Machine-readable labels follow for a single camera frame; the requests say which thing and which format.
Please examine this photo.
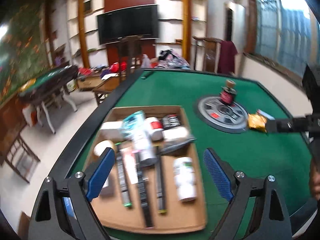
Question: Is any black marker green cap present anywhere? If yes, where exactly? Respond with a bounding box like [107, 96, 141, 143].
[116, 142, 132, 209]

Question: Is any yellow round tin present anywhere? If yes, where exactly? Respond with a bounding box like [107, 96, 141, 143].
[93, 140, 115, 157]

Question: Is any yellow snack packet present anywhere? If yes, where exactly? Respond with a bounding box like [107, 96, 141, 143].
[247, 114, 267, 133]

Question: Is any white pill bottle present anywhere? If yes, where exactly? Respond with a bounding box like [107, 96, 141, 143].
[173, 157, 197, 202]

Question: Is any white bottle blue label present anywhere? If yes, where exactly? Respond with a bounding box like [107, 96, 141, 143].
[132, 126, 157, 167]

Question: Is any black marker yellow cap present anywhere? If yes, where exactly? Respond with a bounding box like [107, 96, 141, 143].
[155, 146, 167, 215]

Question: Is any black snack packet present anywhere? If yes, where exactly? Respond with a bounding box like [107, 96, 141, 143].
[161, 114, 181, 130]

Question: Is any white bottle red label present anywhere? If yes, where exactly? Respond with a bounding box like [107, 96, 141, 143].
[144, 117, 163, 141]

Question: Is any white charger cube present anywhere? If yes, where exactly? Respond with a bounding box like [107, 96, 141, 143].
[100, 121, 124, 142]

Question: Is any person right hand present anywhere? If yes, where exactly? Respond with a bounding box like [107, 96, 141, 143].
[309, 159, 320, 201]

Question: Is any long white medicine box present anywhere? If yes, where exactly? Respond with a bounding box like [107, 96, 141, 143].
[257, 109, 274, 120]

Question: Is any round table centre console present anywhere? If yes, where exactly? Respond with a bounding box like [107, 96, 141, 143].
[194, 95, 248, 134]

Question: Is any cardboard tray box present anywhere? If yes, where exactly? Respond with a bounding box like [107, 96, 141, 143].
[82, 105, 207, 235]

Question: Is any maroon cloth on chair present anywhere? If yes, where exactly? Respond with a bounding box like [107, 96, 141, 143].
[217, 41, 238, 75]

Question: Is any white standing air conditioner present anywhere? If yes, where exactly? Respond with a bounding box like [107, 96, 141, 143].
[223, 1, 246, 50]

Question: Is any dark side table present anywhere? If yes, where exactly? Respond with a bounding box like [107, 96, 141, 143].
[18, 65, 78, 134]

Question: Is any wooden chair with cloth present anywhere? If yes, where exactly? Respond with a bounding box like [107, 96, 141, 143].
[193, 36, 223, 74]

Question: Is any pile of clothes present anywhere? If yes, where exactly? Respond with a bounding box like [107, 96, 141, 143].
[157, 49, 190, 70]

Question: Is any wooden chair near television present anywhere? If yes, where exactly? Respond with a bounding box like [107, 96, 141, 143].
[117, 35, 142, 82]

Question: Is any black television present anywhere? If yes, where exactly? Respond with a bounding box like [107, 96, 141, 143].
[97, 4, 159, 45]

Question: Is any flower wall painting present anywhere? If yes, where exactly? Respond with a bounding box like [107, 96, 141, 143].
[1, 0, 50, 102]

